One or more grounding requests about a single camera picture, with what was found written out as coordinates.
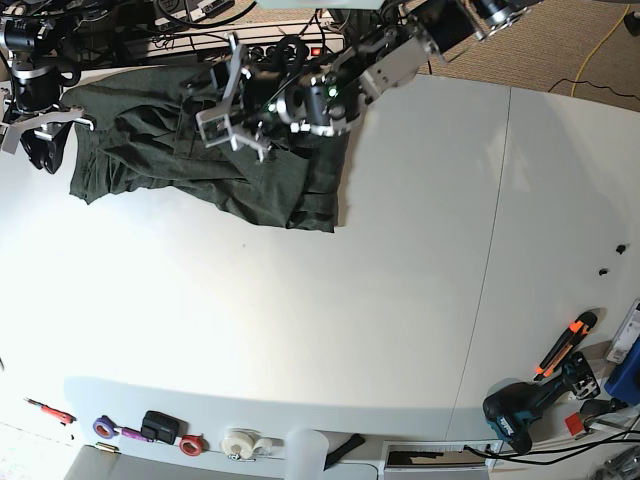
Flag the yellow cable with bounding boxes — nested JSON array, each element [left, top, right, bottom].
[[569, 9, 640, 99]]

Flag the white power strip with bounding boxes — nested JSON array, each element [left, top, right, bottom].
[[127, 20, 345, 65]]

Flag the red tape roll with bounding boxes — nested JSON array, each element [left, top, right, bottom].
[[179, 435, 205, 457]]

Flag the dark green t-shirt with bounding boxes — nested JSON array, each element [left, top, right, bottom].
[[62, 65, 349, 233]]

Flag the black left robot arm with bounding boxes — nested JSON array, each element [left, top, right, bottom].
[[195, 1, 532, 160]]

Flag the blue box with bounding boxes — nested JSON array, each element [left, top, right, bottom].
[[605, 341, 639, 406]]

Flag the black action camera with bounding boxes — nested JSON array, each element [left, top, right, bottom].
[[140, 410, 181, 445]]

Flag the purple tape roll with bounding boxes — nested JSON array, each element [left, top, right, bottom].
[[93, 415, 117, 440]]

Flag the white tape dispenser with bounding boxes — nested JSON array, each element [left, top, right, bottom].
[[219, 428, 284, 462]]

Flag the orange black utility knife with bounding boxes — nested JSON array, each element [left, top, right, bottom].
[[533, 310, 598, 382]]

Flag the purple marker pen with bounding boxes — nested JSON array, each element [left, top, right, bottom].
[[116, 427, 153, 443]]

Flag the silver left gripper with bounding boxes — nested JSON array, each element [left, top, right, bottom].
[[186, 24, 433, 161]]

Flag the red screwdriver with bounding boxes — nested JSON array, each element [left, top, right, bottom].
[[24, 398, 76, 426]]

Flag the teal black cordless drill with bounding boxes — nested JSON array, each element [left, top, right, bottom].
[[483, 352, 601, 455]]

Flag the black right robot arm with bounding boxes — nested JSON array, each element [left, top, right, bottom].
[[1, 1, 84, 174]]

